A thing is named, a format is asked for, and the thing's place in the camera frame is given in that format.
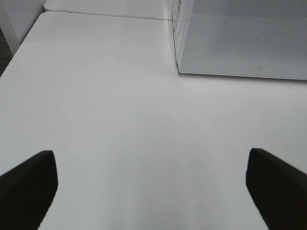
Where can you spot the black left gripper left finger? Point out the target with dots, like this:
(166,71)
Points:
(27,191)

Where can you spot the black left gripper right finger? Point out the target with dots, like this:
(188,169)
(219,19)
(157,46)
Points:
(278,190)

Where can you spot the white microwave door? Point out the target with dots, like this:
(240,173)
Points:
(250,38)

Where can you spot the white microwave oven body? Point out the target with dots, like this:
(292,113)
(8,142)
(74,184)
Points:
(180,16)

